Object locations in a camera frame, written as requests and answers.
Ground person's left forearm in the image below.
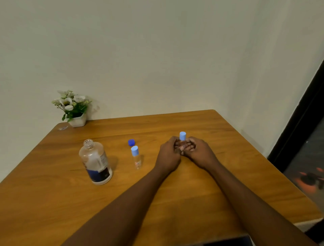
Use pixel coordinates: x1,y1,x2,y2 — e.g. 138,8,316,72
61,166,178,246

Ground person's right hand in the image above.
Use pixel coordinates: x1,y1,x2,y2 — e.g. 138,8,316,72
180,137,220,170

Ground small clear light-blue-capped bottle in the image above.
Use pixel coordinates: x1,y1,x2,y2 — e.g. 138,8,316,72
131,145,142,170
178,131,187,150

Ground person's left hand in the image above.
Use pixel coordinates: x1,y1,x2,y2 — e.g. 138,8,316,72
154,136,182,174

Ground black door frame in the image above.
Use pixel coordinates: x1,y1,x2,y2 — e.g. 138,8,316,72
267,59,324,173

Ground large clear open bottle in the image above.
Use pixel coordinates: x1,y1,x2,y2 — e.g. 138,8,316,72
79,139,113,186

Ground white potted artificial flowers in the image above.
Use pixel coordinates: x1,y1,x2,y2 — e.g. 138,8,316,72
52,90,92,128

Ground person's right forearm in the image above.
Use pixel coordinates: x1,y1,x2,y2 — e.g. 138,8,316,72
206,159,318,246

